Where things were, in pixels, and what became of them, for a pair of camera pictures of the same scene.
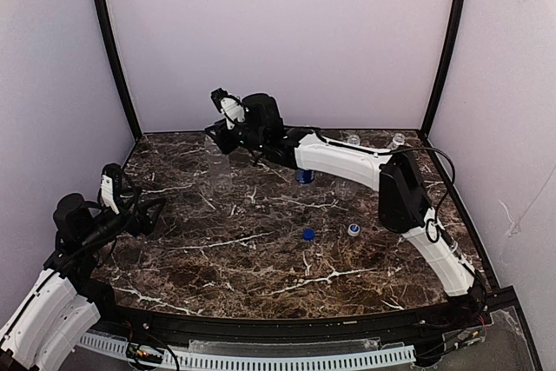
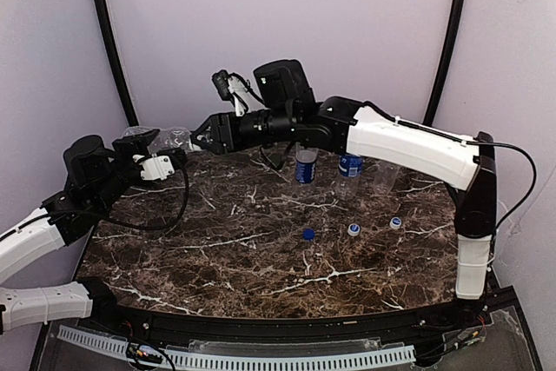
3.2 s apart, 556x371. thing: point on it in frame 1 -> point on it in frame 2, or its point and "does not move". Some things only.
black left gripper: x=137 y=213 -> x=131 y=145
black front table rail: x=433 y=327 does not move
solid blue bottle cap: x=308 y=234 does not move
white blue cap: x=354 y=229 does not move
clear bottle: x=218 y=168 -> x=173 y=138
